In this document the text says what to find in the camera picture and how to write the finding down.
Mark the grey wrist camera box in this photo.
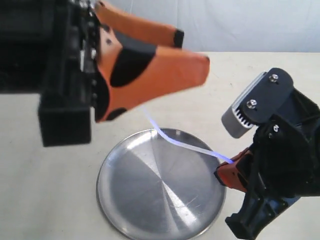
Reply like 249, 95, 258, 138
221, 67, 294, 139

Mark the clear white plastic strip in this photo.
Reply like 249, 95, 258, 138
139, 106, 233, 164

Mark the round steel plate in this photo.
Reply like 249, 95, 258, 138
96, 128, 226, 240

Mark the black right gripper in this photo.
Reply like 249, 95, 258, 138
214, 90, 320, 238

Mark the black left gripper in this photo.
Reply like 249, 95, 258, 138
0, 0, 104, 147

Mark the grey backdrop cloth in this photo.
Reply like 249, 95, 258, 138
111, 0, 320, 53

